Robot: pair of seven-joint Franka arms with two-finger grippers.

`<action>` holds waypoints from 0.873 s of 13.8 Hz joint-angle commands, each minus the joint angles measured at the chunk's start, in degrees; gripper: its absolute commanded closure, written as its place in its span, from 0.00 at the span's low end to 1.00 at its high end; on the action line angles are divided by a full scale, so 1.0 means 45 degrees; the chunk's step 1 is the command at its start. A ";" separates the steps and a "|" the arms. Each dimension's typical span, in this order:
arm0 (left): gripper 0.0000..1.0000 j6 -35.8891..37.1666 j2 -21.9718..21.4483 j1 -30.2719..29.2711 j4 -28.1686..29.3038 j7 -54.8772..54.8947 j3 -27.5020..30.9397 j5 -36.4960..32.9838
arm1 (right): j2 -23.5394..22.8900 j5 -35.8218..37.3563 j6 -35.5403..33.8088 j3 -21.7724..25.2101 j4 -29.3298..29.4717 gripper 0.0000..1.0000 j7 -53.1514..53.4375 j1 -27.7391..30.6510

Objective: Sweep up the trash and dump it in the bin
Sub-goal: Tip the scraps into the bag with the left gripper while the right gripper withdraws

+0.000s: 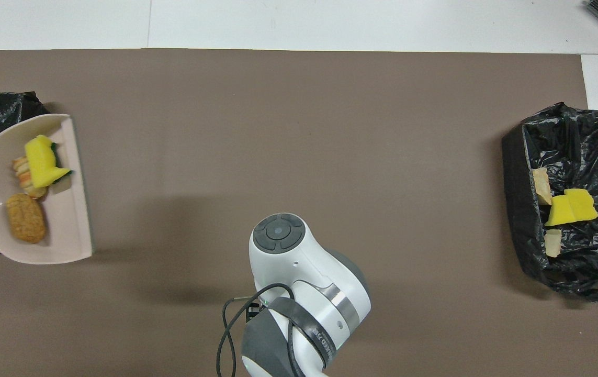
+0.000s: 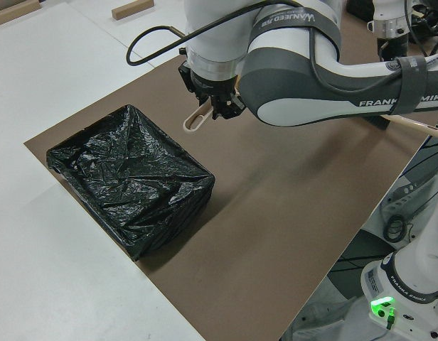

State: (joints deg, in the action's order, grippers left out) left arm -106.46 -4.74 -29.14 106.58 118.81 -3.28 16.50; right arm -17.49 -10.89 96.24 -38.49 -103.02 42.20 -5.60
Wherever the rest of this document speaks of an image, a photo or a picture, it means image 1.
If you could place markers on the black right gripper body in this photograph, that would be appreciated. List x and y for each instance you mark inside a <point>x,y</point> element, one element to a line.
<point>255,314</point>

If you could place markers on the beige plastic dustpan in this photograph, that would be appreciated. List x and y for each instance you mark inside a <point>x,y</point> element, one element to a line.
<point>63,230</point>

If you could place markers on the brown oval bread nugget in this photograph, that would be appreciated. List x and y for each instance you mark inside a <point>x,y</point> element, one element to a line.
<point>26,218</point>

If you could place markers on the notched yellow sponge piece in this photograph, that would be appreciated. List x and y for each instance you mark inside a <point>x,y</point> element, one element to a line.
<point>42,162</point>

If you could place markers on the pale yellow food piece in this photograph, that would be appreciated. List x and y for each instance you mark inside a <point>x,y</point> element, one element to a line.
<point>25,178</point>

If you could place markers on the striped toy croissant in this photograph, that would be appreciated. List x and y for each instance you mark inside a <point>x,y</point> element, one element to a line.
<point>553,243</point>
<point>541,186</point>

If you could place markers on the small yellow sponge piece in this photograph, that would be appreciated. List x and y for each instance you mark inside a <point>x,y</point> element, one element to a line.
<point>557,212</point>

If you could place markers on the large yellow sponge piece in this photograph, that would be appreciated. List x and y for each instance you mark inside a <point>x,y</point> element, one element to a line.
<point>584,205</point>

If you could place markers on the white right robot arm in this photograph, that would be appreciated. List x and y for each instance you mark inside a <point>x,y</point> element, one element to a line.
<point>304,272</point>

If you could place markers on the brown table mat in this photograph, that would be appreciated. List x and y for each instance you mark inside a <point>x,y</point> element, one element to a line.
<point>304,131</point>

